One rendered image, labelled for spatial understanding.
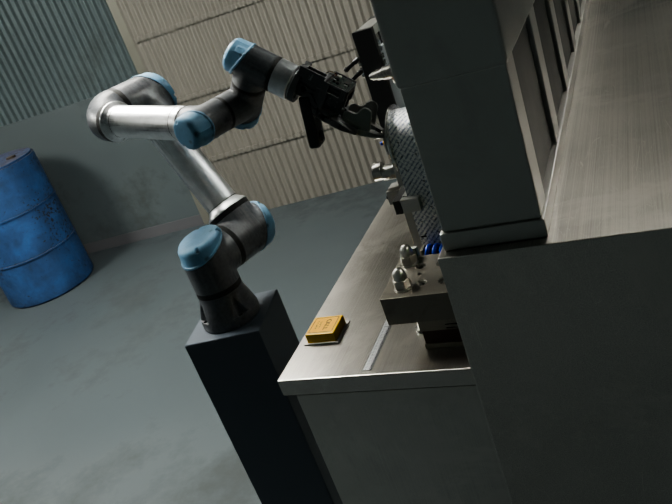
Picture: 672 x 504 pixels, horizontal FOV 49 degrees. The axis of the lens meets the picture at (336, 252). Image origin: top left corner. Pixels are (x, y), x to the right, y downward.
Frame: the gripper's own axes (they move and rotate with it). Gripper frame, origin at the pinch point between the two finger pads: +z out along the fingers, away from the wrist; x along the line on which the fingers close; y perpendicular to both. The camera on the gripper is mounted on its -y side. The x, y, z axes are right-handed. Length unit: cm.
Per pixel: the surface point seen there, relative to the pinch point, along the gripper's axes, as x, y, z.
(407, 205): -7.4, -7.5, 12.2
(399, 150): -5.8, 2.0, 5.9
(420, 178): -5.8, -1.5, 12.1
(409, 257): -13.8, -14.4, 17.3
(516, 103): -88, 50, 17
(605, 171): -78, 44, 27
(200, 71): 290, -157, -155
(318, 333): -18.8, -39.2, 7.4
